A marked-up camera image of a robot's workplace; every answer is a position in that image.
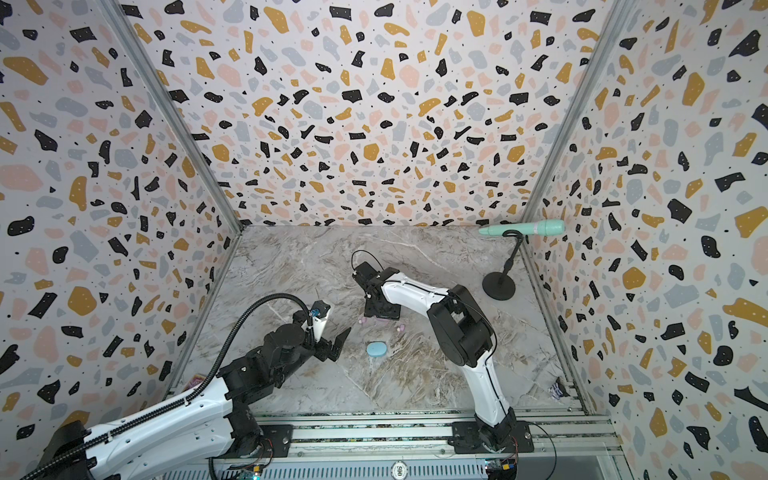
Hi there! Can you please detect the colourful packet at wall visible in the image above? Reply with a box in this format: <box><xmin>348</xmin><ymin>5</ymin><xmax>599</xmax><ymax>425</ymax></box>
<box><xmin>185</xmin><ymin>374</ymin><xmax>207</xmax><ymax>389</ymax></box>

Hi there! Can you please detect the blue earbud charging case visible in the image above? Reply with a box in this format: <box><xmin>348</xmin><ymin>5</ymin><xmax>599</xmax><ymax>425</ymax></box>
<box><xmin>366</xmin><ymin>341</ymin><xmax>388</xmax><ymax>358</ymax></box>

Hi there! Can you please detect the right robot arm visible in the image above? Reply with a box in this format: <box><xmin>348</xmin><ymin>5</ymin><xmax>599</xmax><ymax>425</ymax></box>
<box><xmin>352</xmin><ymin>262</ymin><xmax>517</xmax><ymax>451</ymax></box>

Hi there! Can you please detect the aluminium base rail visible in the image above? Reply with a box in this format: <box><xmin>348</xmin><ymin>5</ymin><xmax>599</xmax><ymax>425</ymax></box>
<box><xmin>107</xmin><ymin>410</ymin><xmax>631</xmax><ymax>480</ymax></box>

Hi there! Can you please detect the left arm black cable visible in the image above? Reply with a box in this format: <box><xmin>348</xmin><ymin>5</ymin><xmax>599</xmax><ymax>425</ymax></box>
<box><xmin>20</xmin><ymin>292</ymin><xmax>313</xmax><ymax>480</ymax></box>

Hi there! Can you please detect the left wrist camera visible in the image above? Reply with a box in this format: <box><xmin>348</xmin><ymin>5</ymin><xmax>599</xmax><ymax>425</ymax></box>
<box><xmin>310</xmin><ymin>300</ymin><xmax>332</xmax><ymax>341</ymax></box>

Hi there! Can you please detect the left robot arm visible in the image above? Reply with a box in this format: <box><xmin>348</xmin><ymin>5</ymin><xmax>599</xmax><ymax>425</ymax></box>
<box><xmin>28</xmin><ymin>308</ymin><xmax>351</xmax><ymax>479</ymax></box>

